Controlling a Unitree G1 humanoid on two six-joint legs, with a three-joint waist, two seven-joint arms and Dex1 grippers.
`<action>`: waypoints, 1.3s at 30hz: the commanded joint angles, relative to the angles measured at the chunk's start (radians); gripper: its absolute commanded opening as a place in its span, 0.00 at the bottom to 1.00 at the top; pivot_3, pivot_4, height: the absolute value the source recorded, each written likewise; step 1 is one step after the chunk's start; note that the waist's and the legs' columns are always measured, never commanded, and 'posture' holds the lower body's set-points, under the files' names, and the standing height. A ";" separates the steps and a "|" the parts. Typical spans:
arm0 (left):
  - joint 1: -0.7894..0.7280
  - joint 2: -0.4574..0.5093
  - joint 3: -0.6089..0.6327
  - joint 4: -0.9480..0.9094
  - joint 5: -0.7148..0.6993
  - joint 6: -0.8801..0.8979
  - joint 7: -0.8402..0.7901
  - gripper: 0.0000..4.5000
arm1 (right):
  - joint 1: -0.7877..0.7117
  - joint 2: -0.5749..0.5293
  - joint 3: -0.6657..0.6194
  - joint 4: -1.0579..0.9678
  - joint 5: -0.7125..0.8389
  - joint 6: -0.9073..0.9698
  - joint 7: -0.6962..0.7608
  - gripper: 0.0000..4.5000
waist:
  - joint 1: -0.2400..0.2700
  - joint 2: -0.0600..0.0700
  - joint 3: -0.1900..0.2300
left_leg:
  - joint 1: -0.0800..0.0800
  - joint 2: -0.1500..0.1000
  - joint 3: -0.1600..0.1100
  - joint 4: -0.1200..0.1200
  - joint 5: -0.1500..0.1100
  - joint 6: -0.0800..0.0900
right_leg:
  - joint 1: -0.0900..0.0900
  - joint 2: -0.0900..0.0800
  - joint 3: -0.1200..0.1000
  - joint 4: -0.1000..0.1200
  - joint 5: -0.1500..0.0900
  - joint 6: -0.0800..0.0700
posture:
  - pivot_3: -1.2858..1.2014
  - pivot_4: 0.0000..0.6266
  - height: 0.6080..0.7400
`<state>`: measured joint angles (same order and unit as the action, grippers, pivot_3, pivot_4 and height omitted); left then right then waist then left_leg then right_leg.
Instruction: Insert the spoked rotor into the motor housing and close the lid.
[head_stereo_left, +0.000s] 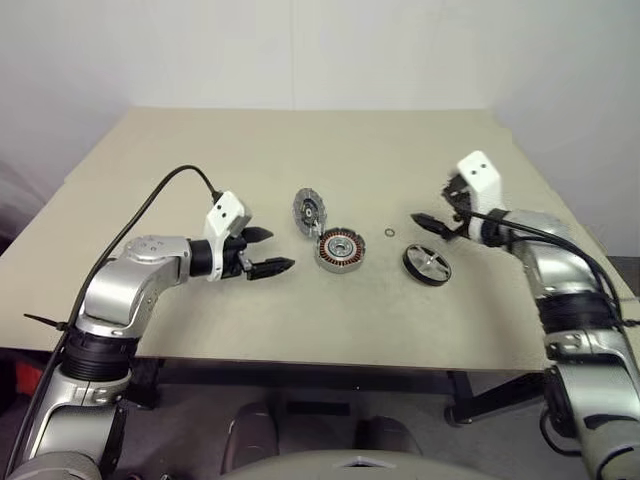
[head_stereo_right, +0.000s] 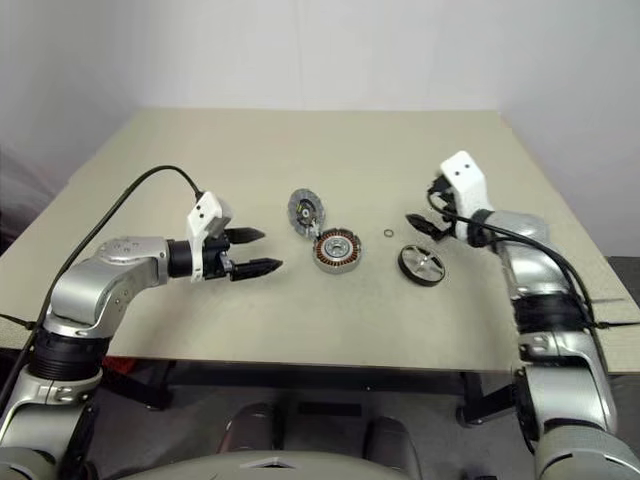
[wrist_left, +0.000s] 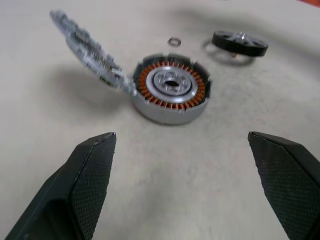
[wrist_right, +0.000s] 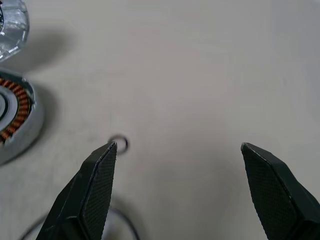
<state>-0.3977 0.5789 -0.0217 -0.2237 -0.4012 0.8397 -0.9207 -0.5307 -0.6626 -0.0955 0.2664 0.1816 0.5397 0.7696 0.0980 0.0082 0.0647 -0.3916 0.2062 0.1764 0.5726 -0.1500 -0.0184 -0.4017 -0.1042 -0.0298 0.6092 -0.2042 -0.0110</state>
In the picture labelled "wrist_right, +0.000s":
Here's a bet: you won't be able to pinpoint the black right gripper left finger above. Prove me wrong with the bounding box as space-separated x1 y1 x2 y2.
35 141 118 240

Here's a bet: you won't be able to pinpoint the small dark ring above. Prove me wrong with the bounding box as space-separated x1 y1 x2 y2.
109 134 130 154

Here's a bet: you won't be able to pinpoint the silver motor housing copper windings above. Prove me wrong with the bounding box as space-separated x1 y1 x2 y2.
0 67 46 166

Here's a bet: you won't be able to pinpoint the silver spoked rotor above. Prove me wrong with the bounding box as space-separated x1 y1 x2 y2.
0 0 30 63

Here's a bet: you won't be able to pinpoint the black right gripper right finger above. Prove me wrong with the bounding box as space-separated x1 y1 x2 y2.
240 141 320 240

